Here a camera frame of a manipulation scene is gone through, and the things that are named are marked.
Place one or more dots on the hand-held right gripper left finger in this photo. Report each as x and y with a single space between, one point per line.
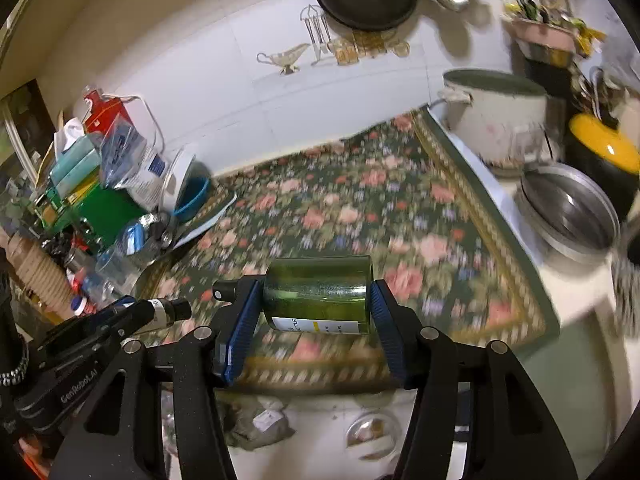
240 330

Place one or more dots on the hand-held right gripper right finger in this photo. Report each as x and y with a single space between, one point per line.
387 330

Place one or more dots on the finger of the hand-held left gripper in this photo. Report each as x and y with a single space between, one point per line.
90 342
100 317

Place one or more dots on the small white bottle black cap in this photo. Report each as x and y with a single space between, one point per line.
161 312

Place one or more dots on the green glass bottle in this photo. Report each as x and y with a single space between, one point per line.
320 275

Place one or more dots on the white waste bin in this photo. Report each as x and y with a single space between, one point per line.
320 410

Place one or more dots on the stack of paper cups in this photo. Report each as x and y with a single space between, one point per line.
40 275

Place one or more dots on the clear plastic water bottle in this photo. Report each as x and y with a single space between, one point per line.
130 250

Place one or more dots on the grey crumpled packet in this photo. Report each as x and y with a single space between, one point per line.
260 425

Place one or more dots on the green box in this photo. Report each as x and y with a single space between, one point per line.
95 215

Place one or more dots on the round metal lid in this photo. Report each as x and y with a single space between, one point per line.
372 435

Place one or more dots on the floral tablecloth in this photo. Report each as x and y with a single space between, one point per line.
350 210

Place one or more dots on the blue plastic container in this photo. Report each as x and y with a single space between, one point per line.
192 200

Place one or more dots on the white plastic container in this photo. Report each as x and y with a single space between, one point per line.
175 175

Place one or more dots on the teal tissue box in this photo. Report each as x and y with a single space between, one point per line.
75 157

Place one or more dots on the clear plastic bag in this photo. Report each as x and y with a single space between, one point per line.
127 155

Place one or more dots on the red carton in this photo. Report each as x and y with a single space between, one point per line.
102 110

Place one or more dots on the white cooking pot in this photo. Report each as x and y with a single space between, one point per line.
492 120

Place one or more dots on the black pot yellow lid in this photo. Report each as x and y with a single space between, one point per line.
602 155

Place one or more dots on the pink utensil basket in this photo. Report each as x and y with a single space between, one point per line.
542 35

